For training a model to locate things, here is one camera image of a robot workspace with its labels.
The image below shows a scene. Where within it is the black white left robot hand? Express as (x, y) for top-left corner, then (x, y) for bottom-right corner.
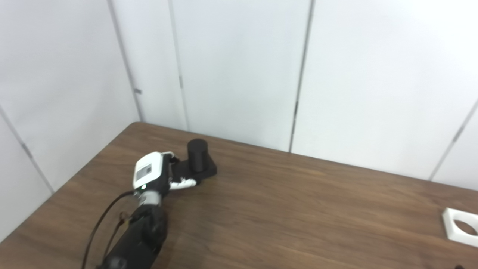
(133, 151), (197, 198)

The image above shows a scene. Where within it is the black peg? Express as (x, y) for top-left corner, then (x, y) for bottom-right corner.
(173, 139), (218, 184)

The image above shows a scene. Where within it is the white square piece with hole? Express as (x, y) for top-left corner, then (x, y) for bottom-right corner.
(442, 208), (478, 248)

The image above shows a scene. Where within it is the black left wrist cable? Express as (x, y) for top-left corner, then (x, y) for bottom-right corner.
(81, 191), (136, 269)

